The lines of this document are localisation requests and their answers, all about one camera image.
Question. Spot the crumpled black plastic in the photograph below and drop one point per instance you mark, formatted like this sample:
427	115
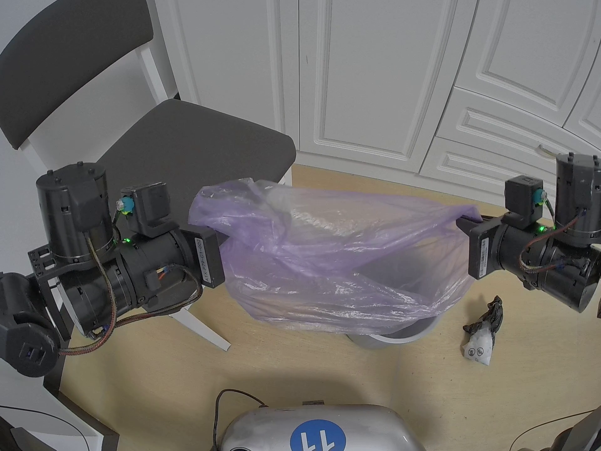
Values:
490	315

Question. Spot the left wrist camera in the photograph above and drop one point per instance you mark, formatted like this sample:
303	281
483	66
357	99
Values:
150	205

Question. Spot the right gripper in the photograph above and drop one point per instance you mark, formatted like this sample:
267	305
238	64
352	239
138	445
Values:
509	247

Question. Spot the purple plastic bag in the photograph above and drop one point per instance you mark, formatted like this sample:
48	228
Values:
328	252

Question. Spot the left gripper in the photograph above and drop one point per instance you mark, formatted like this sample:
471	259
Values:
155	270

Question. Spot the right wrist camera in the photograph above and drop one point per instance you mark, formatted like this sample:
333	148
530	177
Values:
521	200

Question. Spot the white wardrobe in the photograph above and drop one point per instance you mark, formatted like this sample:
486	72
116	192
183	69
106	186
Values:
375	64

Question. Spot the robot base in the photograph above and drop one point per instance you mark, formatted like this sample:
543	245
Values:
328	425

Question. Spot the dark grey white-legged chair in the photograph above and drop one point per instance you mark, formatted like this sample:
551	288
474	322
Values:
188	143

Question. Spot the clear printed wrapper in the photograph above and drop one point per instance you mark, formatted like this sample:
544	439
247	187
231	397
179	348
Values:
480	348

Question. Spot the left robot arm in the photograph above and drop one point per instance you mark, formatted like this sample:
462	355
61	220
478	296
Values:
70	200

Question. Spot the white trash bin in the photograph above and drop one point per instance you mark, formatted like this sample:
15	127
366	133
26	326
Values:
399	338

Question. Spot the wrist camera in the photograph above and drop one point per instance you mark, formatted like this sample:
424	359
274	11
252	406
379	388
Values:
521	200
150	205

